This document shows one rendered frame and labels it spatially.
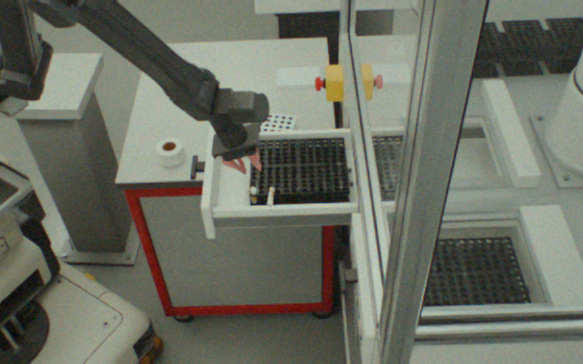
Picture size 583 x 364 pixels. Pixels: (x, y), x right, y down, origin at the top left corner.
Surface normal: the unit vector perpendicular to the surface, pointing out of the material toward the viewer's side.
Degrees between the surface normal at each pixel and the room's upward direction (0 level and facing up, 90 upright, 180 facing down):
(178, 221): 90
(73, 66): 0
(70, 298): 0
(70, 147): 90
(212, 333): 0
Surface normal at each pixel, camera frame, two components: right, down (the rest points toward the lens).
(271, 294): 0.01, 0.73
